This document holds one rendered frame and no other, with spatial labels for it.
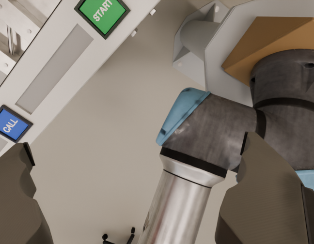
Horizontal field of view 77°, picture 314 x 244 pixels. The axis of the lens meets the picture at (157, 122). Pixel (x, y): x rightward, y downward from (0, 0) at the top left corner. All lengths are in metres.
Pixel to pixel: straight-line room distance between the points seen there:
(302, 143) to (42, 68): 0.41
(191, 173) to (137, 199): 1.72
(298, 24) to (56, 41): 0.37
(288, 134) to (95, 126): 1.33
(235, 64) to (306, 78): 0.13
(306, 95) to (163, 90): 1.07
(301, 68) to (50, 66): 0.41
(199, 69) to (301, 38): 1.00
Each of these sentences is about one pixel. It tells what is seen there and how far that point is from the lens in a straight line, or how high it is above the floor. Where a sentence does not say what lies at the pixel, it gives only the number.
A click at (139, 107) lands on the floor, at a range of 1.41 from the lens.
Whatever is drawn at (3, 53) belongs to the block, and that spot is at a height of 0.91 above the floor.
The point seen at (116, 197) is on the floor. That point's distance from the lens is 2.00.
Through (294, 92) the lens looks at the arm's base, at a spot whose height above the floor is 1.00.
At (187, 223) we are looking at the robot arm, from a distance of 0.32.
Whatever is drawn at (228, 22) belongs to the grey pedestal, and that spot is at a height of 0.82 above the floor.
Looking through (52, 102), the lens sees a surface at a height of 0.96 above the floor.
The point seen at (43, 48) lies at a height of 0.96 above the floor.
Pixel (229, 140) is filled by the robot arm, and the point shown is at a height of 1.05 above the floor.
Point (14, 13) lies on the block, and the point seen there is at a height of 0.91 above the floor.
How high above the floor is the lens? 1.28
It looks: 61 degrees down
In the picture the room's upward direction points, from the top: 173 degrees clockwise
